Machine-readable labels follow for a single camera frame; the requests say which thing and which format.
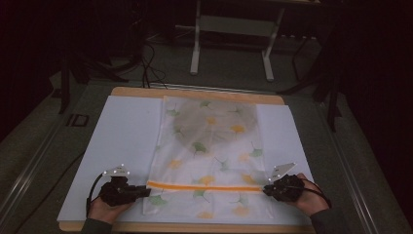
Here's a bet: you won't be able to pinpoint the left hand-held gripper black cable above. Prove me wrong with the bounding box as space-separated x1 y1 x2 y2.
85 173 105 219

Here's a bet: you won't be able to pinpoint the leaf print mesh laundry bag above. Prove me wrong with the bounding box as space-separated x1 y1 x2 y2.
142 95 276 220

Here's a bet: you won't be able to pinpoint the black floor cables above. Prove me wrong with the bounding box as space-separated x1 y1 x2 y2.
139 41 169 91

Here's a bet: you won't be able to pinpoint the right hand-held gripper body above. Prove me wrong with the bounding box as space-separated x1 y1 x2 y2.
268 162 306 203

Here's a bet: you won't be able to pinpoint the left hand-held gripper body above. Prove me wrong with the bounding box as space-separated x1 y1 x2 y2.
97 163 137 208

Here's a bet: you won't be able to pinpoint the white metal stand frame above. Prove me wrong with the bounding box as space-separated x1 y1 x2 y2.
189 0 286 83

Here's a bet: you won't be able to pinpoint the black tripod stand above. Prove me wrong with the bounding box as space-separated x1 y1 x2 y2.
57 19 145 115

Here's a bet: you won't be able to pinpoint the thin black floor cable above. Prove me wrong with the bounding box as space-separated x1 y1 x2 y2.
13 151 86 234

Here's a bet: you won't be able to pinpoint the wooden board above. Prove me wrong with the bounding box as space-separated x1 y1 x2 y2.
57 86 316 234

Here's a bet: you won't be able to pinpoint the black floor plate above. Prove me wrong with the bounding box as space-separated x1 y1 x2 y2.
65 113 91 128

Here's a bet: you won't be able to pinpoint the person's right hand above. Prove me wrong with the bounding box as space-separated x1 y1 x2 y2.
286 172 331 217

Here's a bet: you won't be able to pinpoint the hand-held gripper black cable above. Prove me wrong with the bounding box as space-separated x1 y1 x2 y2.
85 173 105 219
301 177 333 210

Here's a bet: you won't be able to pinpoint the black metal stand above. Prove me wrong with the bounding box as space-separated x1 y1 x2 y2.
277 19 345 133

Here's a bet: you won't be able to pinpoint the person's left hand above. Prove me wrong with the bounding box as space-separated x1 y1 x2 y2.
88 196 134 226

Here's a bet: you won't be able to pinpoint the aluminium rail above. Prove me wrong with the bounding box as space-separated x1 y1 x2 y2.
316 100 380 234
0 121 67 225

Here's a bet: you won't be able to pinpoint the right hand-held gripper black cable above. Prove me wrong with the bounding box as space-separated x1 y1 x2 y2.
301 177 333 210

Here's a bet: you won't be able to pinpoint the white table mat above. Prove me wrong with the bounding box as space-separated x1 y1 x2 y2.
56 95 316 226

